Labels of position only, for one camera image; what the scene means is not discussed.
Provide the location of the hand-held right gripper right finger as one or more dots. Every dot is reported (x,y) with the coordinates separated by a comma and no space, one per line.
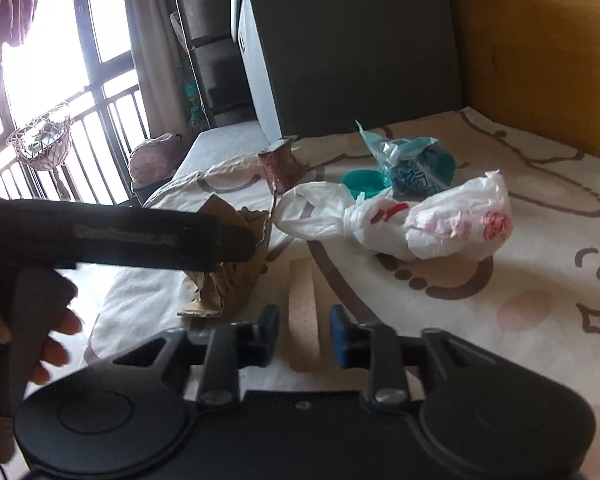
(341,335)

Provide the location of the black shelf unit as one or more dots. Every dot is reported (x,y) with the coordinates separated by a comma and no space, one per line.
(210,25)

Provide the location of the teal plastic lid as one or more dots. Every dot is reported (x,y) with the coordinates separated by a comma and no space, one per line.
(362,185)

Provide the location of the teal plastic wrapper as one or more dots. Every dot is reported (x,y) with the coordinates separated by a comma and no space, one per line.
(415,167)

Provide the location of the crushed brown paper cup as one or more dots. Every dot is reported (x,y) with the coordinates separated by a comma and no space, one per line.
(280,165)

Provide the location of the pink cushion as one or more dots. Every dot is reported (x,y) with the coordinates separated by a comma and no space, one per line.
(155,160)

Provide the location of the beige stick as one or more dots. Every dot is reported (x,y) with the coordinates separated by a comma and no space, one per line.
(303,310)

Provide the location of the teal patterned bag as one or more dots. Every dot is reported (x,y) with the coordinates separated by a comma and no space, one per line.
(194,102)

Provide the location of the white plastic bag red print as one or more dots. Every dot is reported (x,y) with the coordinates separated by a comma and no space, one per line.
(430,225)

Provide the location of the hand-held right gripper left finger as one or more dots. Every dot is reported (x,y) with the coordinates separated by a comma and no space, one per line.
(266,335)

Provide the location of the person's left hand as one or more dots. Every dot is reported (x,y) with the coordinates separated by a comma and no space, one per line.
(62,322)

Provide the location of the grey storage box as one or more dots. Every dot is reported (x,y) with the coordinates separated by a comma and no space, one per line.
(350,45)

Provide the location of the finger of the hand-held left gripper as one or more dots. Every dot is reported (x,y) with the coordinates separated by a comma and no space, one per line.
(232,240)

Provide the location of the printed cream blanket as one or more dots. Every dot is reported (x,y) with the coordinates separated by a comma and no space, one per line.
(505,300)

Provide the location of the torn brown cardboard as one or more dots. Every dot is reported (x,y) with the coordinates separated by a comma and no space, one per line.
(240,285)

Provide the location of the wooden headboard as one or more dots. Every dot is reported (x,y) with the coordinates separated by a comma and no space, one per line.
(540,35)

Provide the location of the black balcony railing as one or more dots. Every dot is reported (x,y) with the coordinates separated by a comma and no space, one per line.
(105,125)

